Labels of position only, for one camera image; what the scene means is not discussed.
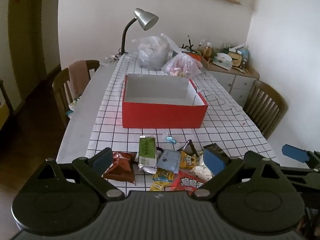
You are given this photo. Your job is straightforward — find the orange green box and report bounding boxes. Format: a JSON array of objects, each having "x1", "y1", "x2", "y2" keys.
[{"x1": 172, "y1": 50, "x2": 202, "y2": 60}]

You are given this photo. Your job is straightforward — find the teal container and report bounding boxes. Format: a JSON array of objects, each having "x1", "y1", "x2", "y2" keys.
[{"x1": 239, "y1": 47, "x2": 250, "y2": 68}]

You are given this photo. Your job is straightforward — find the light blue snack packet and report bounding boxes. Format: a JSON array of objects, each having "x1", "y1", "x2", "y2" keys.
[{"x1": 156, "y1": 149, "x2": 182, "y2": 174}]

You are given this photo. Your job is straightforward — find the wooden chair with cloth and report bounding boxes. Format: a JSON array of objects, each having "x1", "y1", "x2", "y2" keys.
[{"x1": 52, "y1": 60, "x2": 100, "y2": 128}]

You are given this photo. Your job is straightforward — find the large clear plastic bag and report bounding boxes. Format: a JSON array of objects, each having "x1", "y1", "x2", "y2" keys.
[{"x1": 132, "y1": 36, "x2": 173, "y2": 71}]

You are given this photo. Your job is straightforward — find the green white tissue box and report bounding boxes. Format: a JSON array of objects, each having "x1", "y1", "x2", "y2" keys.
[{"x1": 212, "y1": 52, "x2": 233, "y2": 69}]

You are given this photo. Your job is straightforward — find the clear plastic bag of snacks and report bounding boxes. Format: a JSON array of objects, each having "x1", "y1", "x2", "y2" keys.
[{"x1": 161, "y1": 33, "x2": 202, "y2": 78}]

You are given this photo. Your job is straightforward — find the clear plastic wrappers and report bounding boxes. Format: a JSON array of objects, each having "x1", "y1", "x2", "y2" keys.
[{"x1": 104, "y1": 54, "x2": 121, "y2": 66}]

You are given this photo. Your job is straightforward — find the wooden slatted chair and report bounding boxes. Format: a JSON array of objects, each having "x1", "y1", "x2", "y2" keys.
[{"x1": 243, "y1": 80, "x2": 288, "y2": 140}]

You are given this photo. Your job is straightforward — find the white wooden cabinet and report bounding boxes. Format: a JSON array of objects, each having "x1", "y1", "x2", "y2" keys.
[{"x1": 201, "y1": 57, "x2": 260, "y2": 108}]

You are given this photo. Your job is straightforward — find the white teal bag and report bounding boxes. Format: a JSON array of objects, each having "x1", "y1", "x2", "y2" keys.
[{"x1": 66, "y1": 97, "x2": 80, "y2": 118}]

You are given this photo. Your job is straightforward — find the white checked tablecloth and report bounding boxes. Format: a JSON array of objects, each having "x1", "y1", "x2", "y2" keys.
[{"x1": 85, "y1": 51, "x2": 269, "y2": 198}]

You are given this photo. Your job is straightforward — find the small yellow snack packet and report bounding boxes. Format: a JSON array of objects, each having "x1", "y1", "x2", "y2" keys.
[{"x1": 180, "y1": 140, "x2": 200, "y2": 169}]

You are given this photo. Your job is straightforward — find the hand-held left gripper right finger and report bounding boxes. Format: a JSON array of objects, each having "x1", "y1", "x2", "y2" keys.
[{"x1": 191, "y1": 148, "x2": 297, "y2": 202}]

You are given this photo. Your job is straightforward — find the black snack packet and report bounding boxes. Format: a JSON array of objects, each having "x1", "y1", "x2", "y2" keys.
[{"x1": 203, "y1": 143, "x2": 229, "y2": 161}]

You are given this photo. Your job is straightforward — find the red cardboard box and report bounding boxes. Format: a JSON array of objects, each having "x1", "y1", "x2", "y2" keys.
[{"x1": 122, "y1": 74, "x2": 209, "y2": 129}]

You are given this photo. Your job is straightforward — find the pink cloth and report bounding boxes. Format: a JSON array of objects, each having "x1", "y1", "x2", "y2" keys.
[{"x1": 67, "y1": 60, "x2": 91, "y2": 100}]

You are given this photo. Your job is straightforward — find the yellow cartoon snack packet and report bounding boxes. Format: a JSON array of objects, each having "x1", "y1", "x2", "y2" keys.
[{"x1": 149, "y1": 167, "x2": 174, "y2": 192}]

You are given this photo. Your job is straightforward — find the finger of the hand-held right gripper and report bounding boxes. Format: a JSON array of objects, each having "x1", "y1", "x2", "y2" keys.
[
  {"x1": 282, "y1": 144, "x2": 320, "y2": 165},
  {"x1": 279, "y1": 166, "x2": 320, "y2": 193}
]

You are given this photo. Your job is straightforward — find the brown foil snack packet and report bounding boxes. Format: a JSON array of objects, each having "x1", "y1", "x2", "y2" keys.
[{"x1": 102, "y1": 151, "x2": 137, "y2": 186}]

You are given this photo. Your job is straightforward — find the silver desk lamp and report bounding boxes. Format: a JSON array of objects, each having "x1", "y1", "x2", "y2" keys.
[{"x1": 117, "y1": 8, "x2": 159, "y2": 55}]

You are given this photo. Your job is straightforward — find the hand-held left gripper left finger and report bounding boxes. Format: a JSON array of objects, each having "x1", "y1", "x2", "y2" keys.
[{"x1": 26, "y1": 147, "x2": 125, "y2": 201}]

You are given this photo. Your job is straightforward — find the red snack packet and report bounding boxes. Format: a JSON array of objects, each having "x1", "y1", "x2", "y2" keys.
[{"x1": 170, "y1": 170, "x2": 208, "y2": 198}]

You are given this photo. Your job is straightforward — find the blue wrapped candy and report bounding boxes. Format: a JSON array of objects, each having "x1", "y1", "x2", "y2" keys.
[{"x1": 162, "y1": 134, "x2": 178, "y2": 144}]

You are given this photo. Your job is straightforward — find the green white snack packet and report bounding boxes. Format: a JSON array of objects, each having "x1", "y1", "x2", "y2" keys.
[{"x1": 138, "y1": 135, "x2": 157, "y2": 174}]

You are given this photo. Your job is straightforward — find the amber liquid bottle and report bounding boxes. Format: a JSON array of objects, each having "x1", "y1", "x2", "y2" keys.
[{"x1": 203, "y1": 42, "x2": 212, "y2": 62}]

